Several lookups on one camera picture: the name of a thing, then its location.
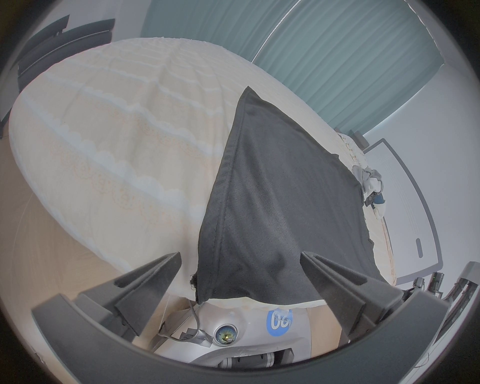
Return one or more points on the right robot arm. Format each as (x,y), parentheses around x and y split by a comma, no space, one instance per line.
(470,272)

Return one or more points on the black T-shirt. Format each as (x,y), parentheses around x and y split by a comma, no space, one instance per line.
(277,206)

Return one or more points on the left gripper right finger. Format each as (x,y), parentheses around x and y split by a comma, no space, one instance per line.
(333,288)

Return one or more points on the bed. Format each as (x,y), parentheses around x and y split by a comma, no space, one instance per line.
(131,131)

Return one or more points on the pile of clothes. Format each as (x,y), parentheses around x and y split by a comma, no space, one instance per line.
(369,180)

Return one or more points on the black dressing table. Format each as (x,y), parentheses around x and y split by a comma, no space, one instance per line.
(56,24)

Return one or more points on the white printed pillow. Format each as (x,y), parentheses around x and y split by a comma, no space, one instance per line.
(352,153)

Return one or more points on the grey bedside table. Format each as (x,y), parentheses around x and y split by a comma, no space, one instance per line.
(360,138)

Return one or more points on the blue-green curtain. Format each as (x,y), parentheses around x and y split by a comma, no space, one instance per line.
(345,63)
(210,26)

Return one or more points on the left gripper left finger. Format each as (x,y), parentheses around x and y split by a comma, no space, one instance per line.
(146,288)

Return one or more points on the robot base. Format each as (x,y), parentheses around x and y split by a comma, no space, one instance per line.
(247,333)

